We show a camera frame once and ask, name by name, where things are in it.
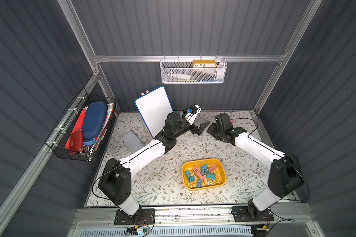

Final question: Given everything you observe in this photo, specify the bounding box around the small whiteboard blue frame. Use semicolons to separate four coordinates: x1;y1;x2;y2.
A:
134;86;173;138

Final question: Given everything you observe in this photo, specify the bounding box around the black wire side basket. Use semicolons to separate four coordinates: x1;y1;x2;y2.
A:
45;88;117;162

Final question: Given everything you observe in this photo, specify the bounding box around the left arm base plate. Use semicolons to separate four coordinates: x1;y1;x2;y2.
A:
114;207;155;226

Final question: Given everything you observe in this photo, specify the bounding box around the yellow plastic storage tray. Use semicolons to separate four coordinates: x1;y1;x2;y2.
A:
182;159;226;191

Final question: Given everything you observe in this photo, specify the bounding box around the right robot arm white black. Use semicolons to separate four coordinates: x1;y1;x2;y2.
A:
207;114;305;215

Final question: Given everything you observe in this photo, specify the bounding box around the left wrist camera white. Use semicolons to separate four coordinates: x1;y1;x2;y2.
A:
183;104;202;125

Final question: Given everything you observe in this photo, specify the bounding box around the teal binder clip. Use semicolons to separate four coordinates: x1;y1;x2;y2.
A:
185;170;191;181
202;164;209;173
188;176;195;183
206;173;216;180

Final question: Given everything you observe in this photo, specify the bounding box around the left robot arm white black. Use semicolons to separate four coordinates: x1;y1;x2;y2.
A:
95;105;208;216

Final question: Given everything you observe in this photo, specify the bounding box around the yellow binder clip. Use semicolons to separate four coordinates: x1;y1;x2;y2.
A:
187;180;196;189
212;178;223;186
202;178;209;186

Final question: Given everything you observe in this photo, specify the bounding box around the blue oval case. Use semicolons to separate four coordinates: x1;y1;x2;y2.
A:
82;101;107;140

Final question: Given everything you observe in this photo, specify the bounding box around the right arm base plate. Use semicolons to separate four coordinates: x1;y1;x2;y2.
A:
231;206;274;223

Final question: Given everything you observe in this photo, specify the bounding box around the white wire wall basket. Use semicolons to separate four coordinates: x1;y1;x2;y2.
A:
160;57;228;84

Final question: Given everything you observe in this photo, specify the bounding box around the yellow clock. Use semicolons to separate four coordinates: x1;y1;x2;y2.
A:
192;60;217;68

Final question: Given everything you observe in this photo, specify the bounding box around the translucent small plastic box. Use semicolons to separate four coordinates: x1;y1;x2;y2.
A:
122;131;144;153

